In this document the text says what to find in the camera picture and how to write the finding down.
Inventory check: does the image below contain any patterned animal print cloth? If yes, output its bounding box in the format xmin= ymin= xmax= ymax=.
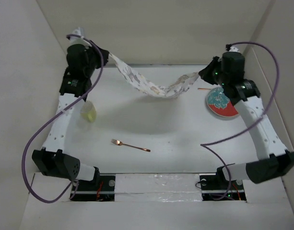
xmin=109 ymin=53 xmax=200 ymax=99

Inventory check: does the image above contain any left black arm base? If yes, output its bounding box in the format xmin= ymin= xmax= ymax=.
xmin=70 ymin=174 xmax=116 ymax=202

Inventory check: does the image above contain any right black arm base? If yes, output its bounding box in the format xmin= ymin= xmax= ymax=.
xmin=195 ymin=167 xmax=247 ymax=201

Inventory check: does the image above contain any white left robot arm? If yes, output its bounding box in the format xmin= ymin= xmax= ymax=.
xmin=32 ymin=44 xmax=109 ymax=190

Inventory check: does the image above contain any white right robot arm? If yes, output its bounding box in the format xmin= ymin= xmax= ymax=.
xmin=199 ymin=51 xmax=294 ymax=189

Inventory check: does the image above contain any red and teal plate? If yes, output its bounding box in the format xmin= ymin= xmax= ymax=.
xmin=206 ymin=87 xmax=239 ymax=118

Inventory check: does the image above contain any yellow translucent mug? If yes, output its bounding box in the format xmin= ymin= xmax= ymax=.
xmin=80 ymin=101 xmax=96 ymax=123

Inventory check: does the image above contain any copper fork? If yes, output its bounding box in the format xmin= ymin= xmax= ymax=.
xmin=111 ymin=139 xmax=151 ymax=152

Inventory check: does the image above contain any metal table edge rail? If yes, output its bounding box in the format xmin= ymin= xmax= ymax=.
xmin=108 ymin=62 xmax=210 ymax=68

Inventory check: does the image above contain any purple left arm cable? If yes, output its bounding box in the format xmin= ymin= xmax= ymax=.
xmin=21 ymin=34 xmax=105 ymax=204

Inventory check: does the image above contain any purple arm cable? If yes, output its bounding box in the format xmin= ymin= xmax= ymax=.
xmin=200 ymin=42 xmax=280 ymax=200
xmin=21 ymin=34 xmax=105 ymax=204

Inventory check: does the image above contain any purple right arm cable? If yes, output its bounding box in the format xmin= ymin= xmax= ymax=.
xmin=200 ymin=42 xmax=280 ymax=200

